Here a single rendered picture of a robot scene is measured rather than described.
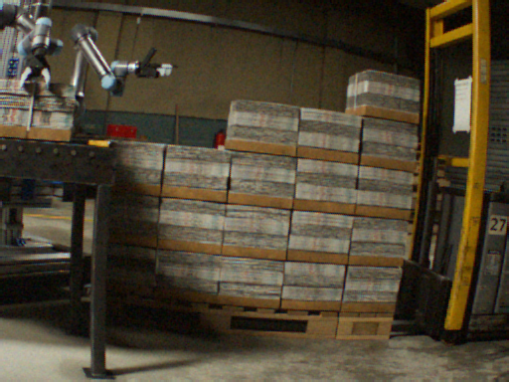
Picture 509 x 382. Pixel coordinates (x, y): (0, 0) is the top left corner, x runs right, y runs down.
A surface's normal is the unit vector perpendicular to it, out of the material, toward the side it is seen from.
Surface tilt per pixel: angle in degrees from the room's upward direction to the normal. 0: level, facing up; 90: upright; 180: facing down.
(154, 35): 90
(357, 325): 90
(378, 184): 90
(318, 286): 90
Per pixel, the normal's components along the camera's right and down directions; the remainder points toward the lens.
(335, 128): 0.11, 0.07
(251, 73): 0.42, 0.09
